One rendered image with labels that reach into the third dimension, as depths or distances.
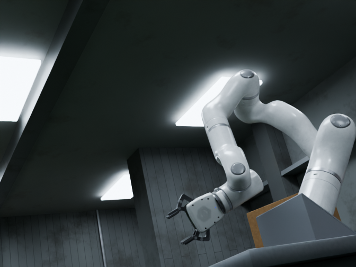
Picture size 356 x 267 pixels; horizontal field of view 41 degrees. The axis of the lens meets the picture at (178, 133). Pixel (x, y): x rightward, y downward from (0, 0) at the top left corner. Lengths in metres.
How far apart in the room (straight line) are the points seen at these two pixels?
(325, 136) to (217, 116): 0.39
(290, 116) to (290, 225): 0.48
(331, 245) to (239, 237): 6.36
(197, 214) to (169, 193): 5.60
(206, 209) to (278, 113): 0.48
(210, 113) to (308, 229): 0.61
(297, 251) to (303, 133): 0.74
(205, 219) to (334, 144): 0.49
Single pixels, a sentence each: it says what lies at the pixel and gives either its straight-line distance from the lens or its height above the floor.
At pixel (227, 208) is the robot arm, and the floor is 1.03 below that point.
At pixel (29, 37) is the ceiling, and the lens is 4.53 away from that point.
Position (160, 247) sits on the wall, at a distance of 6.77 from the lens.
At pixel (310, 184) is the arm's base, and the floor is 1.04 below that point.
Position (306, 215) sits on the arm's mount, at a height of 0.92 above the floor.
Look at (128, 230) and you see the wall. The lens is 10.19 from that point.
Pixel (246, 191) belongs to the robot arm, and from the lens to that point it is 1.53.
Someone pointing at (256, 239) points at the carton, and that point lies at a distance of 2.09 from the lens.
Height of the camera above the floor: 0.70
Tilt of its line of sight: 23 degrees up
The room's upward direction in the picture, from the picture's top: 13 degrees counter-clockwise
